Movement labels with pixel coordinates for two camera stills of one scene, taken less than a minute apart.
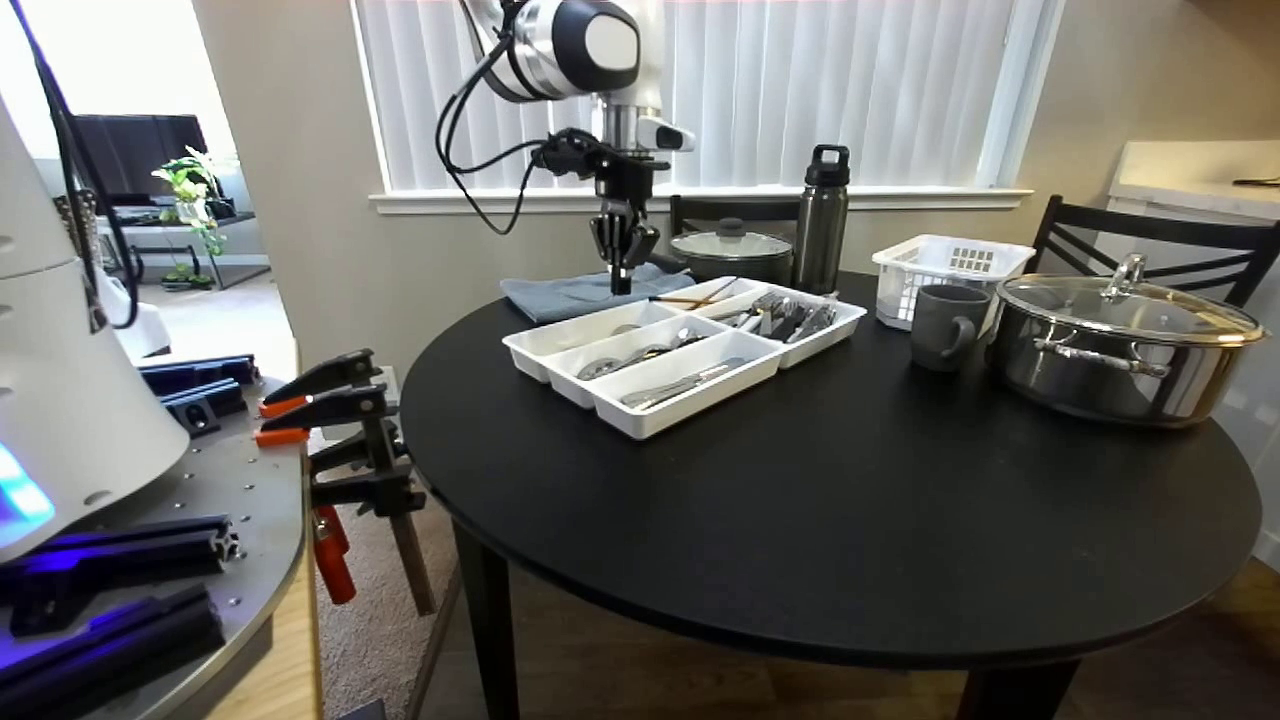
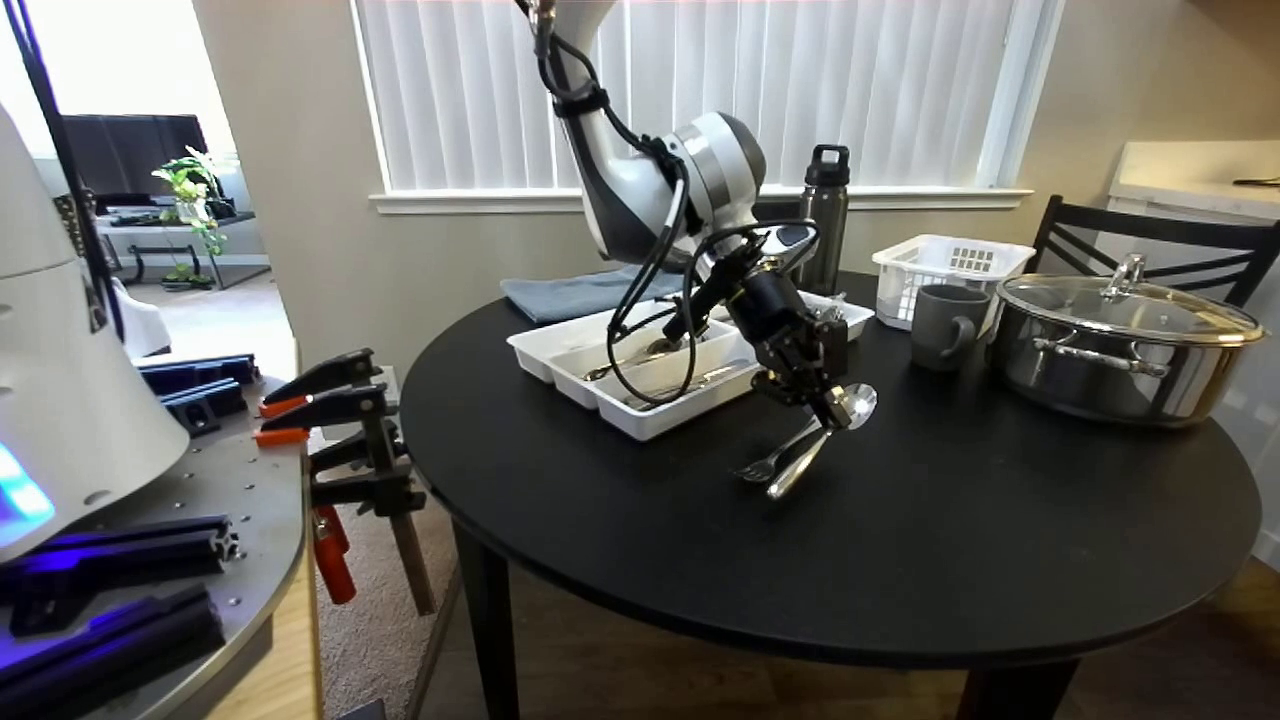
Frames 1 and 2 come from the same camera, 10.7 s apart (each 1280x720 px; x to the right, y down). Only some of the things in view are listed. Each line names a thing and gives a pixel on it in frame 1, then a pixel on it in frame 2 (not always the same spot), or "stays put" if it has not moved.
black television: (120, 153) stays put
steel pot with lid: (1119, 340) stays put
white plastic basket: (940, 263) stays put
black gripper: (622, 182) -> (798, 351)
